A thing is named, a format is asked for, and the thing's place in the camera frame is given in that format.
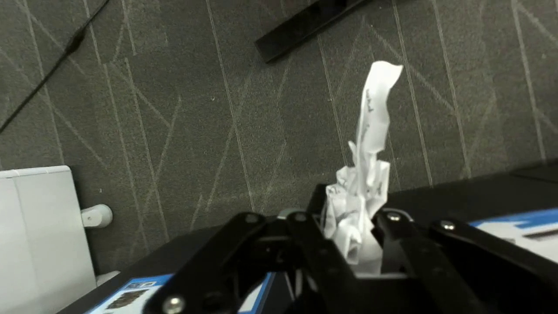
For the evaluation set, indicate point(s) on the mixed paper sign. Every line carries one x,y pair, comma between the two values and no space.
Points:
134,294
532,231

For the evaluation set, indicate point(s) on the left mixed paper sign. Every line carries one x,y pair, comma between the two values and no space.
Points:
134,294

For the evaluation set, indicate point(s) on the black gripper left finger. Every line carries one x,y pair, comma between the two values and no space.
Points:
240,254

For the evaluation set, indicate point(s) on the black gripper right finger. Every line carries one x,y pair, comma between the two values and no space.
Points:
451,268

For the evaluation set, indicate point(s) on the right mixed paper sign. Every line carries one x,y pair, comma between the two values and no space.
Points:
532,231

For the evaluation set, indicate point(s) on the white paper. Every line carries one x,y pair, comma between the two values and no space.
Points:
361,187

